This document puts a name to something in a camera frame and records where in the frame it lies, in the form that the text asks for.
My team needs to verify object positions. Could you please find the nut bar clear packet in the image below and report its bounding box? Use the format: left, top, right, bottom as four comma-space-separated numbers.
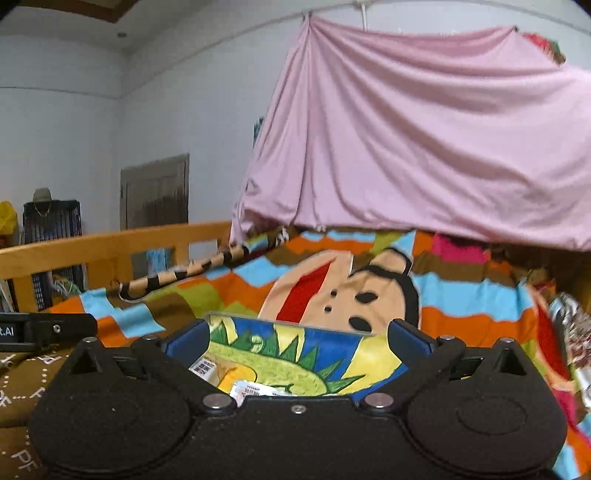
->
188, 357, 221, 387

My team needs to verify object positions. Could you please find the white green snack packet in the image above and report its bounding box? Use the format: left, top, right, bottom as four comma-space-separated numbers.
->
229, 380, 290, 406

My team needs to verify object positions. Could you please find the brown colourful cartoon blanket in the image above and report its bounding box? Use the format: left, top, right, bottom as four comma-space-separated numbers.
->
0, 225, 591, 480

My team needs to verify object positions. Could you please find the yellow bag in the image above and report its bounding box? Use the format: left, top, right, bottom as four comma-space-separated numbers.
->
0, 201, 18, 236

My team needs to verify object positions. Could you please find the black plastic crate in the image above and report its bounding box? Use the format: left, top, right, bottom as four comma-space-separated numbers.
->
21, 200, 85, 311

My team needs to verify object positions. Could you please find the metal tray with dinosaur picture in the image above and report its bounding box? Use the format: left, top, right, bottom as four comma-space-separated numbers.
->
201, 313, 407, 400

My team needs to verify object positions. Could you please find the straw hat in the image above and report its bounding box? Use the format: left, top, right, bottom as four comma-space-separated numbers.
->
32, 187, 53, 203

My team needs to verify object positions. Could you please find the floral white pillow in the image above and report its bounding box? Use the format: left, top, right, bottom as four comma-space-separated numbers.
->
549, 293, 590, 410

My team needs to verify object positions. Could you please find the pink hanging sheet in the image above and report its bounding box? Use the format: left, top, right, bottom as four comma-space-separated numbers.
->
230, 16, 590, 251

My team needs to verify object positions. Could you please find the wooden bed rail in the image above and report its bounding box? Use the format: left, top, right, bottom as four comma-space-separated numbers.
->
1, 221, 230, 312

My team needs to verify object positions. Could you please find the wall poster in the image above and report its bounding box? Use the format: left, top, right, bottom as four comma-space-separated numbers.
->
252, 116, 264, 145

